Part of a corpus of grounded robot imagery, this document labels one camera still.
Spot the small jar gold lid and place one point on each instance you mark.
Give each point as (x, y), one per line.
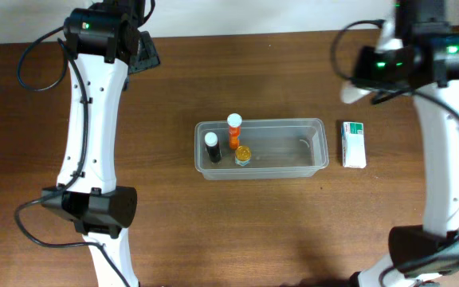
(243, 155)

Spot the white green medicine box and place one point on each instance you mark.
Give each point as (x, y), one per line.
(353, 145)

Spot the orange tube white cap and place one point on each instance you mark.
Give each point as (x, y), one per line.
(234, 122)

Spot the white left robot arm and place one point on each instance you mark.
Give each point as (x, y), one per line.
(86, 193)

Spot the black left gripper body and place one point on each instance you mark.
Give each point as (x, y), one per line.
(145, 56)

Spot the white squeeze bottle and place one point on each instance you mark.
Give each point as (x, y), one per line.
(349, 93)

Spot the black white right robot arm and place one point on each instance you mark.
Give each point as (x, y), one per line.
(418, 55)

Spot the dark bottle white cap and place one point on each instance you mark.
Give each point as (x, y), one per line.
(212, 147)

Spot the clear plastic container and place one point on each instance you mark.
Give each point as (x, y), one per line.
(280, 148)

